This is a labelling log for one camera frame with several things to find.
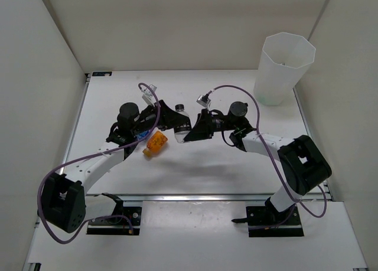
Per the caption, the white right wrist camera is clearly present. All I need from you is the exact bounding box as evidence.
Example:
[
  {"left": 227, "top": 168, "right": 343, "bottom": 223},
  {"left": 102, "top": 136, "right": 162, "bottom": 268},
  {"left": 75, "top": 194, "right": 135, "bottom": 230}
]
[{"left": 197, "top": 93, "right": 211, "bottom": 110}]

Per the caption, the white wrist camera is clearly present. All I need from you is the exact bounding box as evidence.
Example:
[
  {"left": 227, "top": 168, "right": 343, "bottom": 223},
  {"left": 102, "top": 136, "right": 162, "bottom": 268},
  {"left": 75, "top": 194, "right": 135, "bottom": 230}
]
[
  {"left": 142, "top": 84, "right": 157, "bottom": 106},
  {"left": 197, "top": 93, "right": 211, "bottom": 110}
]

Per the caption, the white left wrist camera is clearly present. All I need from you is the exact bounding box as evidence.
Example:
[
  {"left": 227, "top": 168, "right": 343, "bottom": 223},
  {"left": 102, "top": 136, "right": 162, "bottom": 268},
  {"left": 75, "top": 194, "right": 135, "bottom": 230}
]
[{"left": 142, "top": 84, "right": 157, "bottom": 106}]

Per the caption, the orange sea-buckthorn juice bottle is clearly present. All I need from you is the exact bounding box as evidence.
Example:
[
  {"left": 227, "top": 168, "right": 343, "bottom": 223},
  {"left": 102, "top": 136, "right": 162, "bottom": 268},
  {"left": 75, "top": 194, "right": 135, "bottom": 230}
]
[{"left": 142, "top": 131, "right": 168, "bottom": 158}]

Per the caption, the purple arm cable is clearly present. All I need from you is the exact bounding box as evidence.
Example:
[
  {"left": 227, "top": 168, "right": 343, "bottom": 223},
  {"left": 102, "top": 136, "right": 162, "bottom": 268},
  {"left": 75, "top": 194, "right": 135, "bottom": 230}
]
[
  {"left": 37, "top": 82, "right": 162, "bottom": 244},
  {"left": 206, "top": 84, "right": 328, "bottom": 230}
]

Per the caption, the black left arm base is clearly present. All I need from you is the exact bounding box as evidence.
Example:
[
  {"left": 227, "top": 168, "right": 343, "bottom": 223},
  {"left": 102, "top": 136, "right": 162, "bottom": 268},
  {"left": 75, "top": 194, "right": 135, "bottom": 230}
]
[{"left": 86, "top": 194, "right": 142, "bottom": 236}]

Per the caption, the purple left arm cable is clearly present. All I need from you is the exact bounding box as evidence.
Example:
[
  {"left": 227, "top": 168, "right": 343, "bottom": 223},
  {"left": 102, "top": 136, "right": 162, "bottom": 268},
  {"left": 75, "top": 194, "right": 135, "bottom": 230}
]
[{"left": 37, "top": 82, "right": 162, "bottom": 244}]

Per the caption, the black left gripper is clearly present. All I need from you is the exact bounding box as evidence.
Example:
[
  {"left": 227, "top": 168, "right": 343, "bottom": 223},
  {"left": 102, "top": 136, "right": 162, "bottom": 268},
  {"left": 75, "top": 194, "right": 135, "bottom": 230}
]
[{"left": 132, "top": 100, "right": 189, "bottom": 136}]

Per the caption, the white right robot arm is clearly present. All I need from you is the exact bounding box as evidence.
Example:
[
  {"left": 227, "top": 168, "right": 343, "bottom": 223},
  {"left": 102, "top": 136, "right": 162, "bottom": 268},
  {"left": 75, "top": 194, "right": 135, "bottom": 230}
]
[{"left": 184, "top": 102, "right": 332, "bottom": 224}]

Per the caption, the black-label clear bottle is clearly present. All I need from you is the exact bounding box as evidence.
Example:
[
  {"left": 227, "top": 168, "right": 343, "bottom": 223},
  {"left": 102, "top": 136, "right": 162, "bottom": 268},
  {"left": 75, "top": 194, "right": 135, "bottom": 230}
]
[{"left": 174, "top": 104, "right": 191, "bottom": 143}]

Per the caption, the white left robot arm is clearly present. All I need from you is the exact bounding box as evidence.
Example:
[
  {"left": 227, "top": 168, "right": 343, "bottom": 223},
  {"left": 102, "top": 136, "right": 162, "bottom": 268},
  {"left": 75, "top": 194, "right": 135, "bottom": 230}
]
[{"left": 38, "top": 100, "right": 190, "bottom": 233}]

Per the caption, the aluminium table edge rail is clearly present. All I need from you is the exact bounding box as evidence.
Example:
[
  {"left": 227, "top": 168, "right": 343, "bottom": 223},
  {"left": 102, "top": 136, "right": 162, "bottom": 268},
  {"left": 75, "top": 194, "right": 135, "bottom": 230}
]
[{"left": 85, "top": 192, "right": 334, "bottom": 204}]

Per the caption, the white translucent bin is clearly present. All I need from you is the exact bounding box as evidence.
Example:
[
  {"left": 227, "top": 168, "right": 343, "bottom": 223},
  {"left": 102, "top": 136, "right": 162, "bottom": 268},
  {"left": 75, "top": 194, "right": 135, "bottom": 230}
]
[{"left": 253, "top": 32, "right": 316, "bottom": 106}]

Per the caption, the blue-label clear bottle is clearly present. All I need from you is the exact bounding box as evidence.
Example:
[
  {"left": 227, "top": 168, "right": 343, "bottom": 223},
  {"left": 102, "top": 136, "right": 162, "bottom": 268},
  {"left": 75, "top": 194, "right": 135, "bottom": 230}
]
[{"left": 137, "top": 130, "right": 149, "bottom": 140}]

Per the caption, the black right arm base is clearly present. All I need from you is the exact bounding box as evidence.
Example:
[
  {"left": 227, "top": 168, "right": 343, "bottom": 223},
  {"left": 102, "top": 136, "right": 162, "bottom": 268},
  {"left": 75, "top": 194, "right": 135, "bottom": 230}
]
[{"left": 232, "top": 198, "right": 304, "bottom": 238}]

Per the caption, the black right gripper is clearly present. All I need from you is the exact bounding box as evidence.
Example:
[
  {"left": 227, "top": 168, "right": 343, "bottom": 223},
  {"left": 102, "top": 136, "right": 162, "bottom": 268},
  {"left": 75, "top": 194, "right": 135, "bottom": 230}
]
[{"left": 184, "top": 109, "right": 238, "bottom": 142}]

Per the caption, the dark label sticker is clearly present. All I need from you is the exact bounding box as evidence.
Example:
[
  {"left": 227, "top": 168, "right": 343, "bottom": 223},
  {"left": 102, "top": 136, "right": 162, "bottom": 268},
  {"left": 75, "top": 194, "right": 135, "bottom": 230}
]
[{"left": 92, "top": 71, "right": 112, "bottom": 77}]

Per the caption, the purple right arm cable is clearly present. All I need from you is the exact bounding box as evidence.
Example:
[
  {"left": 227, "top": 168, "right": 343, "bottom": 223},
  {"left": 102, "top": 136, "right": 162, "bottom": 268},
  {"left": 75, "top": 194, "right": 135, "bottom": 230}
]
[{"left": 206, "top": 84, "right": 328, "bottom": 230}]

